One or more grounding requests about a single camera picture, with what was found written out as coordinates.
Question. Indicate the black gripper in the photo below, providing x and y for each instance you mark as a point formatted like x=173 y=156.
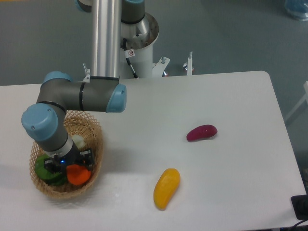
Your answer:
x=59 y=162

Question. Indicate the orange toy orange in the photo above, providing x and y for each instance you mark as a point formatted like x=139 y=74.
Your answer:
x=77 y=175

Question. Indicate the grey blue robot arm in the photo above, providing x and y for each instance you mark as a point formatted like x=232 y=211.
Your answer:
x=43 y=121

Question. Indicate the woven wicker basket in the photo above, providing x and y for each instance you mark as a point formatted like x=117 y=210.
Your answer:
x=76 y=123

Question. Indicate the green toy bok choy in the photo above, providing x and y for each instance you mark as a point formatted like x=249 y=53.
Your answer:
x=57 y=179

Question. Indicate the yellow toy mango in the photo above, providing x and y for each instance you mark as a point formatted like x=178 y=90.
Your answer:
x=165 y=188

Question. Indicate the black device at edge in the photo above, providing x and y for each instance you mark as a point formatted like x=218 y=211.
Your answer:
x=300 y=206

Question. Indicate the blue plastic bag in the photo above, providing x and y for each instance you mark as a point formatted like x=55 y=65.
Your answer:
x=298 y=9

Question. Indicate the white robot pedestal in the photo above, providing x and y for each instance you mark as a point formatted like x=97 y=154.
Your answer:
x=124 y=50

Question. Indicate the white frame at right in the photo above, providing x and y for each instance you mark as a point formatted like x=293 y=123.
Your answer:
x=298 y=108

